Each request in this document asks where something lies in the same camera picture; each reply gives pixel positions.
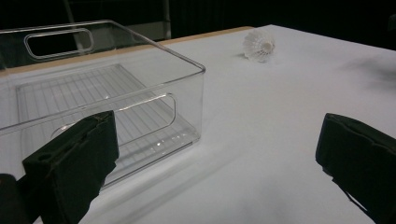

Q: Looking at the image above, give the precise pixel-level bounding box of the clear plastic storage bin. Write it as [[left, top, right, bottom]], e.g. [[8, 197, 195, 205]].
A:
[[0, 19, 206, 190]]

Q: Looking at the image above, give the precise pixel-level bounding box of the white table sheet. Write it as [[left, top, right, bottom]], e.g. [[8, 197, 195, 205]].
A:
[[0, 24, 396, 224]]

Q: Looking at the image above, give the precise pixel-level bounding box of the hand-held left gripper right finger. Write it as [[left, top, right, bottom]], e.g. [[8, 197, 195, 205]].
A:
[[315, 112, 396, 224]]

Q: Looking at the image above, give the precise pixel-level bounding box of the white plastic shuttlecock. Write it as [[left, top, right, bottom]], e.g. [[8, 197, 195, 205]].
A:
[[242, 28, 276, 63]]

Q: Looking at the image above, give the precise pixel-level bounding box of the white metal stand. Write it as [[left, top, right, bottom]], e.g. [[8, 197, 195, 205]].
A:
[[135, 0, 173, 42]]

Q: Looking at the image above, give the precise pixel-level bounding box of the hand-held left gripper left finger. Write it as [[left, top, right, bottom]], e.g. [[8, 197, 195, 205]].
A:
[[21, 110, 120, 224]]

